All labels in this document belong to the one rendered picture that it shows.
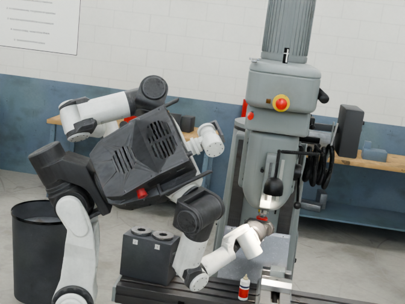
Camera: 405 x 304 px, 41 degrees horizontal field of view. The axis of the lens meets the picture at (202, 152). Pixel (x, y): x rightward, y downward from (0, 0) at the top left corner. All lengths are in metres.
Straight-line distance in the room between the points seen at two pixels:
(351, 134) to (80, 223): 1.22
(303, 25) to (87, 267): 1.28
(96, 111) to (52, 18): 5.05
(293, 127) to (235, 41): 4.36
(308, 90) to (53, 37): 5.17
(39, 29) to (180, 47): 1.71
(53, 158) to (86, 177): 0.12
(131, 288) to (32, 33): 4.99
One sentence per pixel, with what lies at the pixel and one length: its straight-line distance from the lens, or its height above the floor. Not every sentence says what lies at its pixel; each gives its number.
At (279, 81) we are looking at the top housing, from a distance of 1.95.
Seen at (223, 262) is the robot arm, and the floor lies 1.18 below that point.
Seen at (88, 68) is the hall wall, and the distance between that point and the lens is 6.72.
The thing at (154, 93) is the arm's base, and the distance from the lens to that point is 1.82.
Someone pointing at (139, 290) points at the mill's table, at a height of 0.90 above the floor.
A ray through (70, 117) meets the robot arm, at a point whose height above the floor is 1.64.
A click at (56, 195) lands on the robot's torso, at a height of 1.40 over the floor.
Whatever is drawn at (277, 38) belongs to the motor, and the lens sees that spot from 2.33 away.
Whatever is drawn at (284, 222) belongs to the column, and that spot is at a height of 1.13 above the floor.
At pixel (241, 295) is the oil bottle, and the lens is 2.34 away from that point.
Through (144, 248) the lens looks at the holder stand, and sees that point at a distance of 2.35.
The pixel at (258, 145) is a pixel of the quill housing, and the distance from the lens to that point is 2.12.
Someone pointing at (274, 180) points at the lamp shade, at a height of 1.47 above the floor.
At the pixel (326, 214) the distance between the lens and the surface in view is 6.05.
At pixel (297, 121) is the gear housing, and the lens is 2.06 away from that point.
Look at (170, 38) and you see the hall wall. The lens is 6.47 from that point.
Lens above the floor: 1.97
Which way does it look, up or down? 12 degrees down
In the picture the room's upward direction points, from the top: 7 degrees clockwise
